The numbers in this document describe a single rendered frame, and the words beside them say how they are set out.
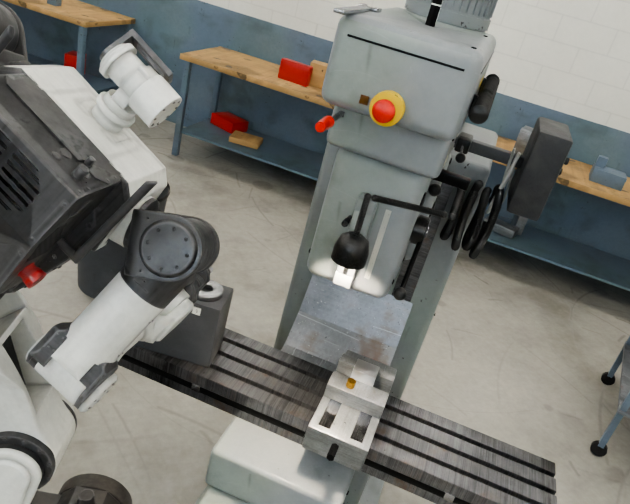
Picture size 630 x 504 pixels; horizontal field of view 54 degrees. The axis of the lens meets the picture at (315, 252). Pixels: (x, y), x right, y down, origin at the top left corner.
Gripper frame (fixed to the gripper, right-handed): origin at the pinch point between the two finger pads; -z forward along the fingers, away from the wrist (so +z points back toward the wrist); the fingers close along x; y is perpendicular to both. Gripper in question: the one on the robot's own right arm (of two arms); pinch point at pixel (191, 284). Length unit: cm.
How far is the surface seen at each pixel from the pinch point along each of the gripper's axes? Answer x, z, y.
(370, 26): 63, 36, 4
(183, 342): -16.1, -13.4, -7.2
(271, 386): -9.3, -16.0, -31.9
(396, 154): 52, 21, -14
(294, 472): -17, -2, -49
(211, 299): -2.0, -10.4, -5.1
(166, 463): -86, -97, -31
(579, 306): 109, -336, -194
